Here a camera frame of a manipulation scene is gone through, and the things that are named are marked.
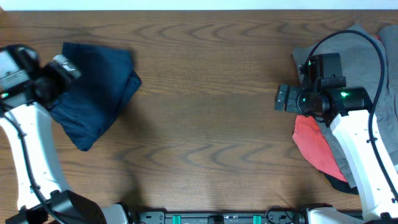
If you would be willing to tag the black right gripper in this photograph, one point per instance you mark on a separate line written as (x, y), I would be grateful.
(291, 104)

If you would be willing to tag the dark blue shorts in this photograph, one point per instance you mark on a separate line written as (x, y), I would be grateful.
(94, 101)

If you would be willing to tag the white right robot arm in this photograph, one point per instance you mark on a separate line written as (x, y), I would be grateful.
(347, 112)

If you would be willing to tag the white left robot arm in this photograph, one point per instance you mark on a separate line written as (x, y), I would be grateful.
(27, 93)

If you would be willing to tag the red cloth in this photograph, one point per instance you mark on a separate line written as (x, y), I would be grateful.
(314, 147)

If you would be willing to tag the grey shorts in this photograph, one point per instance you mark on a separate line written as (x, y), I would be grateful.
(360, 65)

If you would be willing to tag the grey garment at edge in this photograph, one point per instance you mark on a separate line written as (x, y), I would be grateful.
(388, 37)

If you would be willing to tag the black garment under pile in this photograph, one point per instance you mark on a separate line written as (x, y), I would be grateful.
(341, 186)

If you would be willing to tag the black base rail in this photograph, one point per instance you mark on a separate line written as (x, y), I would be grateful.
(272, 215)

